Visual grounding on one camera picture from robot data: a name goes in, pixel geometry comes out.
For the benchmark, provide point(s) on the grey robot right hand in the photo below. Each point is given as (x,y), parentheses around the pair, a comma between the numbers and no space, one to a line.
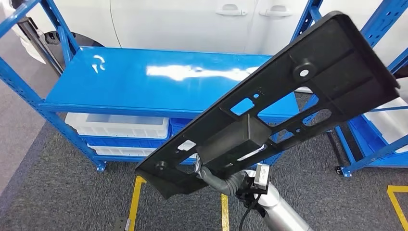
(199,164)

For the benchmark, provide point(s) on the black plastic mounting plate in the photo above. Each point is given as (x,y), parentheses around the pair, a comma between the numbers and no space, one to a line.
(334,63)

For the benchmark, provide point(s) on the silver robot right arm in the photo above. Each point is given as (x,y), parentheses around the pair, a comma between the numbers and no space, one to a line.
(280,210)

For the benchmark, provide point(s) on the dark robot body part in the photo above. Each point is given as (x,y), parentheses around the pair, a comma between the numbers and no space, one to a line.
(121,224)

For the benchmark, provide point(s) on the blue steel shelf rack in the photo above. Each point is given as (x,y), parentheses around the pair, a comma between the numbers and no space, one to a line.
(111,83)
(376,155)

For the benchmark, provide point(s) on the white car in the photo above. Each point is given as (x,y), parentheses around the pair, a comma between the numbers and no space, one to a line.
(175,28)

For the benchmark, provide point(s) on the large white plastic crate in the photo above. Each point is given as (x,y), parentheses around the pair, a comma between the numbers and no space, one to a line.
(389,124)

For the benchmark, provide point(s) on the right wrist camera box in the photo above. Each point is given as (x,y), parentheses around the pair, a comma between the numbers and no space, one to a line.
(262,177)

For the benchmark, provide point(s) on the black metal post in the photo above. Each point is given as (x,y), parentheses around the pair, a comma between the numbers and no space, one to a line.
(39,44)

